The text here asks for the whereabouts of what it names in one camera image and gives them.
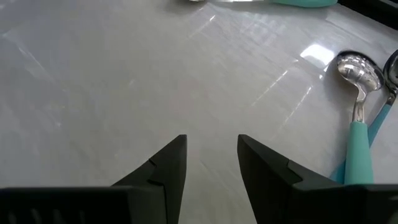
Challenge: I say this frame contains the silver spoon light teal handle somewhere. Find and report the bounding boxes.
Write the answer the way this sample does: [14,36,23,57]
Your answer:
[186,0,339,9]
[335,50,386,186]

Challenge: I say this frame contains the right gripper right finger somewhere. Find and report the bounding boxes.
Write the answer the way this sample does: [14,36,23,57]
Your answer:
[237,134,343,224]

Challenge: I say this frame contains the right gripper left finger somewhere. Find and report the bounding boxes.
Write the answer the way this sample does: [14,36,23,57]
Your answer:
[111,134,188,224]

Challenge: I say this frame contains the dark spoon thin blue handle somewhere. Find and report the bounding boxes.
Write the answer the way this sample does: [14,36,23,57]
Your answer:
[329,49,398,184]

